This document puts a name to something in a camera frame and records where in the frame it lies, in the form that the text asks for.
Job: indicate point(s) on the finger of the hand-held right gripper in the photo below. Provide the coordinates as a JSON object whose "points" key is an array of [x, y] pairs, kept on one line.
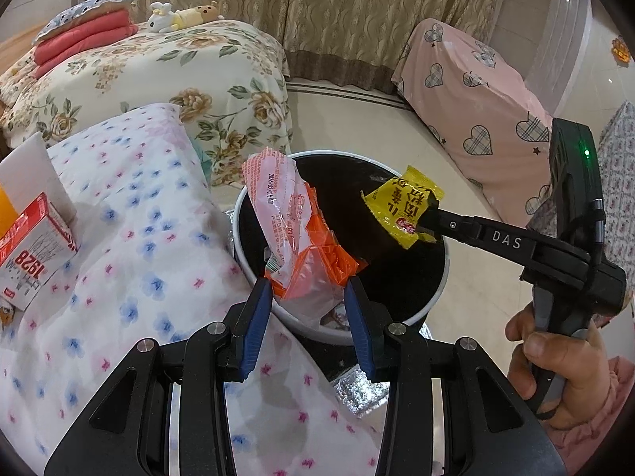
{"points": [[496, 235]]}

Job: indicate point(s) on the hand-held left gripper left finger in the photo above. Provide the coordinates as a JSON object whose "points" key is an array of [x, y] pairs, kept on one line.
{"points": [[253, 327]]}

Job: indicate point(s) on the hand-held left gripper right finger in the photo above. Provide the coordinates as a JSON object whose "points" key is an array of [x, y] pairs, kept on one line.
{"points": [[359, 327]]}

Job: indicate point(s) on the white black trash bin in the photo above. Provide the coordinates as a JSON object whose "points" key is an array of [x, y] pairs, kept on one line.
{"points": [[397, 277]]}

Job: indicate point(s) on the yellow snack packet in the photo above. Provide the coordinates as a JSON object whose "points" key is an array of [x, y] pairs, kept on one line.
{"points": [[397, 198]]}

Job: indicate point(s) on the red orange snack bag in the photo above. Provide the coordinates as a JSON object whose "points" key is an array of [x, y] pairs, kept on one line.
{"points": [[283, 208]]}

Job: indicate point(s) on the red white milk carton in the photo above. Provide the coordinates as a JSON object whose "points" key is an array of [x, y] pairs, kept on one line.
{"points": [[39, 253]]}

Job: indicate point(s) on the white foam fruit net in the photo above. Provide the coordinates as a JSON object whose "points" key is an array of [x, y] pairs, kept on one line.
{"points": [[34, 168]]}

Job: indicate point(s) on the person's right forearm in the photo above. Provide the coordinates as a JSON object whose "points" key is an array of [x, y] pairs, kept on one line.
{"points": [[615, 436]]}

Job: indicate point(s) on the person's right hand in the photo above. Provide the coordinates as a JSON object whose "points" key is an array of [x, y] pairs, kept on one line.
{"points": [[585, 372]]}

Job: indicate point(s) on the small-flower print cloth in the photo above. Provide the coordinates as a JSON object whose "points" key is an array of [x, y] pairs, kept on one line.
{"points": [[617, 158]]}

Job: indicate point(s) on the pink heart-print covered furniture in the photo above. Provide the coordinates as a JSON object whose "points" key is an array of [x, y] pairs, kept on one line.
{"points": [[471, 109]]}

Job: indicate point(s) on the flower-print white tablecloth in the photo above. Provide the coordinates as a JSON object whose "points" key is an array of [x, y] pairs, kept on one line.
{"points": [[124, 282]]}

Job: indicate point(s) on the teal cloth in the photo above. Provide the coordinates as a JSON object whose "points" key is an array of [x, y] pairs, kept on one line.
{"points": [[201, 158]]}

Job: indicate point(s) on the beige patterned curtain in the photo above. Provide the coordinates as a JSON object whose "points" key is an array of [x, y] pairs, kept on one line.
{"points": [[347, 10]]}

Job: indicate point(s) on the bed with floral sheet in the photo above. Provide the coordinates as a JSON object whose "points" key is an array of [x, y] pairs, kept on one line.
{"points": [[149, 69]]}

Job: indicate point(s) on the yellow plush toy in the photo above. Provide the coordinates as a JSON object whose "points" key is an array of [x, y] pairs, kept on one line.
{"points": [[198, 15]]}

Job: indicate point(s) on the white bunny plush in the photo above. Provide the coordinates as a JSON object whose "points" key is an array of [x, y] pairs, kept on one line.
{"points": [[163, 20]]}

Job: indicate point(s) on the folded red quilt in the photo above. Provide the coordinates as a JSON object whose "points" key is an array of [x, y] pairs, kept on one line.
{"points": [[84, 34]]}

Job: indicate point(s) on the blue dotted cushion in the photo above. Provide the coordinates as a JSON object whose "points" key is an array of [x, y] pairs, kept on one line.
{"points": [[89, 7]]}

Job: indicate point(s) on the orange wall decoration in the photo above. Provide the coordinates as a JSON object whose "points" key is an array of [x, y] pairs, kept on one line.
{"points": [[622, 49]]}

